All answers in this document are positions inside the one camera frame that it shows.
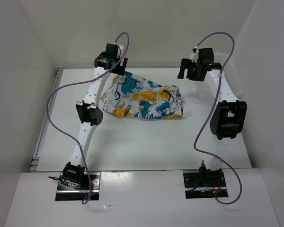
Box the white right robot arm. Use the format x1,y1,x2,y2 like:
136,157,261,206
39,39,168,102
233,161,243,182
178,46,247,191

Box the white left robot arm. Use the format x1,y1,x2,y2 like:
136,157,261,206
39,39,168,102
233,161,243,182
62,43,127,189

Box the white teal yellow printed shorts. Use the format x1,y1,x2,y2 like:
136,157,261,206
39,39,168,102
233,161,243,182
100,71,184,120

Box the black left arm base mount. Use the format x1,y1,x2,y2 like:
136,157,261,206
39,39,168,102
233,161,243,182
48,173,101,201

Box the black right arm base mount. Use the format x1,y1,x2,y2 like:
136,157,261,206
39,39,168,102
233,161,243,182
183,171,228,199

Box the white plastic mesh basket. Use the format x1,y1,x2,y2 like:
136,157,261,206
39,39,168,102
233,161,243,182
214,52,243,96

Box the aluminium table edge rail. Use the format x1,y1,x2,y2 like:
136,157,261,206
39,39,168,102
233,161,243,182
28,68,64,173

